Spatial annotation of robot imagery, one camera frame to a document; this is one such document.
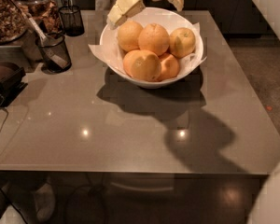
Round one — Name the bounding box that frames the orange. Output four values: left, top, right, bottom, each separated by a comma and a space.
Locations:
158, 53, 180, 81
138, 23, 170, 56
123, 49, 161, 82
169, 28, 196, 58
118, 21, 143, 52

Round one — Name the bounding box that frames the white ceramic bowl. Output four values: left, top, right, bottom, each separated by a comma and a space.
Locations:
92, 7, 205, 89

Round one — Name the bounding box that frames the white paper liner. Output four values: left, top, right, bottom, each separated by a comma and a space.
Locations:
90, 21, 205, 83

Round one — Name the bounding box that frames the black mesh cup back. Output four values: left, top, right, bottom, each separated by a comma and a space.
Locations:
59, 6, 84, 36

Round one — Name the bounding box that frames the black mesh cup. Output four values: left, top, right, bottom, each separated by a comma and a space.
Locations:
35, 33, 72, 73
59, 6, 84, 36

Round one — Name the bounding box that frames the black mesh cup front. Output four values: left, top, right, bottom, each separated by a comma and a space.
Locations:
35, 33, 72, 73

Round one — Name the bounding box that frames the glass jar of snacks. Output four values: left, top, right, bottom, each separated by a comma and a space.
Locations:
15, 0, 63, 33

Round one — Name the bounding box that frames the glass jar of nuts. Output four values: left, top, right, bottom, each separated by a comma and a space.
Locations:
0, 0, 27, 45

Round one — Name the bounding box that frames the dark tray device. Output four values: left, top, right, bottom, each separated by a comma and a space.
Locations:
0, 62, 26, 107

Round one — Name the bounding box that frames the white shoe under table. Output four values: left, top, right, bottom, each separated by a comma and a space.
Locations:
33, 183, 56, 223

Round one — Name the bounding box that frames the metal scoop with handle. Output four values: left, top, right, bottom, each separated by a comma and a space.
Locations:
0, 0, 68, 70

